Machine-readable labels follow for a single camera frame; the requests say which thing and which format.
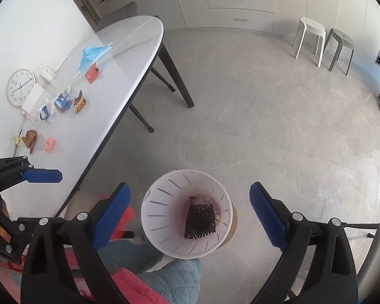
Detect clear plastic bottle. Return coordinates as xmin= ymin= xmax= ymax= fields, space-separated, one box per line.
xmin=22 ymin=98 xmax=53 ymax=130

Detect grey upholstered chair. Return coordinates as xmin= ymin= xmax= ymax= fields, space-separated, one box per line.
xmin=93 ymin=1 xmax=138 ymax=32

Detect white plastic bin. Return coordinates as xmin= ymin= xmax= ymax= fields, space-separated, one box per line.
xmin=141 ymin=169 xmax=234 ymax=259

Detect brown snack wrapper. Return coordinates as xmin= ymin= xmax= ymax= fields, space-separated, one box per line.
xmin=74 ymin=90 xmax=87 ymax=113

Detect black foam mesh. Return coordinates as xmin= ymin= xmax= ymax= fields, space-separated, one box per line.
xmin=184 ymin=203 xmax=216 ymax=239

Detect white oval table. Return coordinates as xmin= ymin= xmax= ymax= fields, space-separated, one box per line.
xmin=0 ymin=15 xmax=195 ymax=219

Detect white tall cupboard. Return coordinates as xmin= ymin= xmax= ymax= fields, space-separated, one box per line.
xmin=306 ymin=0 xmax=380 ymax=67

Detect white plastic stool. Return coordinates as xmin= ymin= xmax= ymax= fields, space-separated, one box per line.
xmin=293 ymin=17 xmax=326 ymax=68

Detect blue quilted trousers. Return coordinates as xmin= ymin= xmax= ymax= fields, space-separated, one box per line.
xmin=97 ymin=239 xmax=203 ymax=304

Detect white card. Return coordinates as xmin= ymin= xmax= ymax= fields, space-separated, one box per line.
xmin=21 ymin=84 xmax=45 ymax=112

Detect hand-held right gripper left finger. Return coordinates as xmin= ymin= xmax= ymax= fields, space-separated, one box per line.
xmin=20 ymin=182 xmax=132 ymax=304

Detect brown paper wrapper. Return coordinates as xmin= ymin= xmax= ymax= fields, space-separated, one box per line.
xmin=21 ymin=130 xmax=39 ymax=155

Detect pink fleece garment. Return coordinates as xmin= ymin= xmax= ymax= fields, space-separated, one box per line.
xmin=0 ymin=250 xmax=160 ymax=304

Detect blue face mask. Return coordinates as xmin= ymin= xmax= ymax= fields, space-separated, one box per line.
xmin=73 ymin=42 xmax=116 ymax=80

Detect blue white wrapper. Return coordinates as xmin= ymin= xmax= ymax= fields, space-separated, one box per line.
xmin=40 ymin=103 xmax=56 ymax=121

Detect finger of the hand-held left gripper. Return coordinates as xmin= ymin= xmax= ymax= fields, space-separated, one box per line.
xmin=0 ymin=193 xmax=40 ymax=263
xmin=0 ymin=156 xmax=63 ymax=194

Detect blue dotted cloth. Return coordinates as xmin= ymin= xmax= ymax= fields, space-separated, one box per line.
xmin=52 ymin=92 xmax=75 ymax=113

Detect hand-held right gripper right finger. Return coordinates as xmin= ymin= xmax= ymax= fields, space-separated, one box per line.
xmin=249 ymin=182 xmax=359 ymax=304

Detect round white wall clock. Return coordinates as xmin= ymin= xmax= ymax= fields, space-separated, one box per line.
xmin=5 ymin=68 xmax=36 ymax=106

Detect white drawer cabinet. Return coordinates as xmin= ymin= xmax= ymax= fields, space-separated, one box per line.
xmin=165 ymin=0 xmax=308 ymax=35

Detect red packet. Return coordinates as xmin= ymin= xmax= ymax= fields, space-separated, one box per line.
xmin=85 ymin=64 xmax=100 ymax=84

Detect grey plastic stool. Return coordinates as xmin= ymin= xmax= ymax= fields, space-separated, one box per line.
xmin=324 ymin=28 xmax=355 ymax=76

